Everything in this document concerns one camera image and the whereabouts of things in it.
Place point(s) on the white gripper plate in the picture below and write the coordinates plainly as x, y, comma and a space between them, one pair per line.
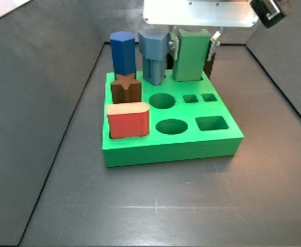
211, 13

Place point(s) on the green arch block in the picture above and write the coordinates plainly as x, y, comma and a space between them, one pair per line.
188, 65

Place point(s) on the green shape sorter board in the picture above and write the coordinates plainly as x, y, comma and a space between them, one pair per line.
191, 126

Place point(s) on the black curved holder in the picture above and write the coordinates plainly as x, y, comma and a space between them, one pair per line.
207, 67

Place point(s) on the light blue pentagon block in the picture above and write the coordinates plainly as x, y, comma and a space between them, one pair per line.
153, 47

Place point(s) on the dark blue hexagonal block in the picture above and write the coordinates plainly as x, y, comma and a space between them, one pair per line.
123, 52

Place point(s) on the brown star block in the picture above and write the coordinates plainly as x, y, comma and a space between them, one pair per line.
125, 89

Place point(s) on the red rounded block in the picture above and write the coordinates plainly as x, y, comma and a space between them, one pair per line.
128, 119

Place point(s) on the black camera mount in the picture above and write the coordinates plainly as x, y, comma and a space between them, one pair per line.
271, 11

